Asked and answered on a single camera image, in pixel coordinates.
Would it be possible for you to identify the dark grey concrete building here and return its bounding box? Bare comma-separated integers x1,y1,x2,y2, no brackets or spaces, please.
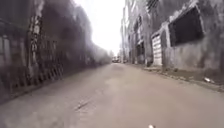
0,0,95,101

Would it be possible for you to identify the grey building with dark window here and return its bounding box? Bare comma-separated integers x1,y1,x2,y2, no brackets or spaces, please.
149,0,224,81

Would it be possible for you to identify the tall grey building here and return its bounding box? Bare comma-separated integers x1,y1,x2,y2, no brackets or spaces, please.
119,0,158,66

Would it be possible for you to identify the overgrown wall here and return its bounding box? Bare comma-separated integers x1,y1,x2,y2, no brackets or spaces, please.
83,43,114,67

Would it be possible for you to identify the littered earth verge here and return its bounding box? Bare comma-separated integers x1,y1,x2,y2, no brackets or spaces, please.
128,63,224,94

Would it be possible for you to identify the pale brown dirt road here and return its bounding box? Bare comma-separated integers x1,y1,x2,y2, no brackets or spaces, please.
0,62,224,128

